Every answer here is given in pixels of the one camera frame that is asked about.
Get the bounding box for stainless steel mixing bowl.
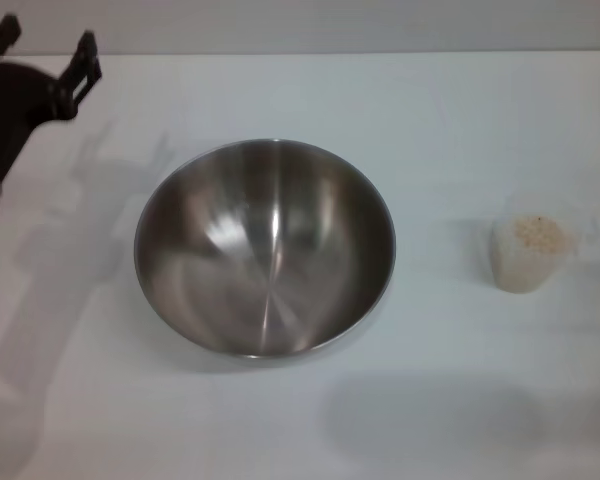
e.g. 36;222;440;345
133;137;397;362

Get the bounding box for white rice grains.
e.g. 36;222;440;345
490;214;579;293

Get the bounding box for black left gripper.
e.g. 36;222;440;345
0;14;104;182

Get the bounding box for clear plastic measuring cup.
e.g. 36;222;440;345
488;193;598;295

